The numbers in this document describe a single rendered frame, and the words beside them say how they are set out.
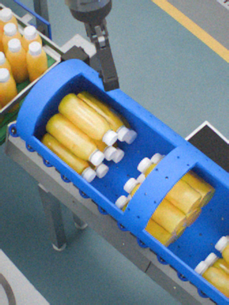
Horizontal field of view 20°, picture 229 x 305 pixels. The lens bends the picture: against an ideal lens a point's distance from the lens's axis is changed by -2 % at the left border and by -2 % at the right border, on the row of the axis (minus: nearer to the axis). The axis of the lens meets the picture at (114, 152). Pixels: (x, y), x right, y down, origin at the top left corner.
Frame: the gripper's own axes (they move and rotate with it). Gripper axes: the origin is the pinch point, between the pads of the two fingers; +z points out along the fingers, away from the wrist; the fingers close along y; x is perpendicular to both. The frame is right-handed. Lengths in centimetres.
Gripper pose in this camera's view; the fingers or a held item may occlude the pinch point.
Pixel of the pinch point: (101, 57)
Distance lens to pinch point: 126.4
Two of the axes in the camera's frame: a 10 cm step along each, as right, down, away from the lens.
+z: 1.0, 4.1, 9.1
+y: 2.6, 8.7, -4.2
